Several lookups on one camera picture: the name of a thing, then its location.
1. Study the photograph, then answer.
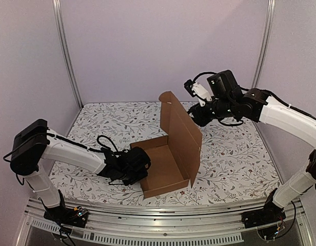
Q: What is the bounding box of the floral patterned table mat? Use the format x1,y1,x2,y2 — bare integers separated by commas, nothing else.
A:
49,102,281,207

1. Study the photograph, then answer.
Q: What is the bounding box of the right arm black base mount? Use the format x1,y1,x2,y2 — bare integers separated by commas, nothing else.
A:
241,189,286,241

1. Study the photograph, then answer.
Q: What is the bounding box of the brown cardboard box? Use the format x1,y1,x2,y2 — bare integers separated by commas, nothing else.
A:
130,91,203,198

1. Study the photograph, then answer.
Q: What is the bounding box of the aluminium frame post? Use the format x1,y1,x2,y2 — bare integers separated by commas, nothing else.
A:
248,0,277,88
52,0,84,110

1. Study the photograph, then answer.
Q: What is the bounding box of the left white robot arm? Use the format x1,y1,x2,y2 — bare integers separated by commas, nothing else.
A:
3,119,151,222

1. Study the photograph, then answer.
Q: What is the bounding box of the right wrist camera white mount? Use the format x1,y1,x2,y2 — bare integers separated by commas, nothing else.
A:
184,79,212,107

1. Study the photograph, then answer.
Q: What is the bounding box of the left aluminium frame post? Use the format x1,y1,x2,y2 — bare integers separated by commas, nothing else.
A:
52,0,84,110

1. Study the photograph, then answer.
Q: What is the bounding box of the front aluminium rail base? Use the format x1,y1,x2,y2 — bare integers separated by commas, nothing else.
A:
15,198,314,245

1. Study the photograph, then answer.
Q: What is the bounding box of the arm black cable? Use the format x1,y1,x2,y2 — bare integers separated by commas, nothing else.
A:
191,71,316,121
96,135,123,154

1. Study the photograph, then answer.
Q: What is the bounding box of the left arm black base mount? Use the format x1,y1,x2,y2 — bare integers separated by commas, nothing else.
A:
42,190,89,228

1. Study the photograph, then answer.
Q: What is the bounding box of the right aluminium frame post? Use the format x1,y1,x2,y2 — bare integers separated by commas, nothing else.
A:
248,0,277,88

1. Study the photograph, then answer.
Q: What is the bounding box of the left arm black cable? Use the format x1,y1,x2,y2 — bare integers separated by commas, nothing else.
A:
96,135,123,154

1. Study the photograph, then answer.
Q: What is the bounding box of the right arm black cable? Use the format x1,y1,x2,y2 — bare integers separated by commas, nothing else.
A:
191,71,316,121

